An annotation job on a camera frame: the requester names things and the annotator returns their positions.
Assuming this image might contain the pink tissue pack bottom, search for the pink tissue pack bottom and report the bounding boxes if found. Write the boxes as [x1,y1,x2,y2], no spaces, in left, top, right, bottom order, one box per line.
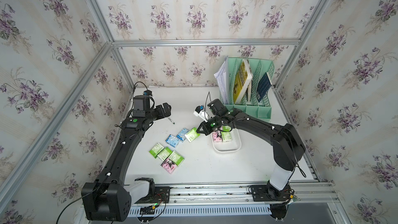
[161,158,178,174]

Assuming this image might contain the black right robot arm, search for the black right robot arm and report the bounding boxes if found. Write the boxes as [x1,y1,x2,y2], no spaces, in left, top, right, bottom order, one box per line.
[197,99,306,193]

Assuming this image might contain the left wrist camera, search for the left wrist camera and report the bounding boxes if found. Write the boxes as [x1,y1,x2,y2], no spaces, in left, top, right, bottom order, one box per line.
[143,90,153,99]

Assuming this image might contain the dark blue notebook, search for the dark blue notebook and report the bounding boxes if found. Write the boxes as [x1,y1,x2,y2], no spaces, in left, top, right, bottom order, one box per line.
[256,73,272,103]

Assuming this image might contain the aluminium frame profiles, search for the aluminium frame profiles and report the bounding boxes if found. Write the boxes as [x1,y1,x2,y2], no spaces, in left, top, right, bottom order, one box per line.
[0,0,343,206]

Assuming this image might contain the pink tissue pack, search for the pink tissue pack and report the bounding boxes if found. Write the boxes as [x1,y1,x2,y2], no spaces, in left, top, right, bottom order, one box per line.
[161,158,178,174]
[211,131,223,143]

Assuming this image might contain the white paper stack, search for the white paper stack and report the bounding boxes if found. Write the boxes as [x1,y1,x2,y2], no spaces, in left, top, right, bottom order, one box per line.
[214,56,230,104]

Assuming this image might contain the white plastic storage box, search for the white plastic storage box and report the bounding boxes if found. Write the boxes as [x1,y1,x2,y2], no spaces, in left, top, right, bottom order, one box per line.
[211,129,241,154]

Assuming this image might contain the green plastic file organizer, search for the green plastic file organizer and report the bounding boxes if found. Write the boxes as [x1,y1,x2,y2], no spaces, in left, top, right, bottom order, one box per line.
[222,58,275,122]

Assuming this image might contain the blue tissue pack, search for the blue tissue pack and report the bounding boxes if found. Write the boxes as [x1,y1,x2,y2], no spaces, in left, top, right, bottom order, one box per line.
[176,128,190,142]
[165,134,180,148]

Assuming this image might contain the blue tissue pack right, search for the blue tissue pack right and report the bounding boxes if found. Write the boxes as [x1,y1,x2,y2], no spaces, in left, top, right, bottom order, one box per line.
[176,128,190,142]

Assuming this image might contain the thin book in organizer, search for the thin book in organizer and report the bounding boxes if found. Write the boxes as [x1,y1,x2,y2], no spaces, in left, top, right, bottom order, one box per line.
[247,81,252,101]

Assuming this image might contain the blue tissue pack left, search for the blue tissue pack left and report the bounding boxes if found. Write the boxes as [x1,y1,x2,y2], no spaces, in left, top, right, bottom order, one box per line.
[165,134,180,148]

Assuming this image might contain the green tissue pack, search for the green tissue pack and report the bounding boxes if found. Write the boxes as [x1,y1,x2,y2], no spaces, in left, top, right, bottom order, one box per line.
[221,131,232,143]
[149,143,164,158]
[184,128,200,143]
[169,151,184,166]
[157,147,173,162]
[222,126,232,132]

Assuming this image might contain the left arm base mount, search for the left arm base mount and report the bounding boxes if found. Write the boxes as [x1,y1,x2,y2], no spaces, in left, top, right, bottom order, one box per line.
[124,177,171,204]

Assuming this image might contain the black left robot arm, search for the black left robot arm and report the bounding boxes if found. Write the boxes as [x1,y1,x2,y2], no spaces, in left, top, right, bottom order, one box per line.
[81,90,172,222]

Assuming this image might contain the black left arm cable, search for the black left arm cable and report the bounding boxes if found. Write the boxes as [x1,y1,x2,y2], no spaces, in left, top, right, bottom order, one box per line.
[55,189,94,224]

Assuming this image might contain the yellow book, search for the yellow book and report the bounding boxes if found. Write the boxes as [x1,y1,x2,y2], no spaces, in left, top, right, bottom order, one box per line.
[233,59,253,104]

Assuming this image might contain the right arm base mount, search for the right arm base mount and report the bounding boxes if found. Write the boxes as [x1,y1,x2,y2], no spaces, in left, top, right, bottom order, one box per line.
[248,183,295,203]

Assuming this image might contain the aluminium mounting rail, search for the aluminium mounting rail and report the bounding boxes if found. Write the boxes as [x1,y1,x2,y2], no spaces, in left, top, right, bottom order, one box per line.
[81,181,340,207]

